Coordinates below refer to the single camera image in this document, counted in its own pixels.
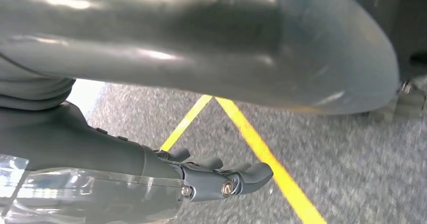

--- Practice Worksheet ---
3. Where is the grey robot body shell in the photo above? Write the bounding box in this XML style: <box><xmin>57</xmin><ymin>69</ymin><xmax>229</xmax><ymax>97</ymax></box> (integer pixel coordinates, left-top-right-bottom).
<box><xmin>0</xmin><ymin>0</ymin><xmax>427</xmax><ymax>123</ymax></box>

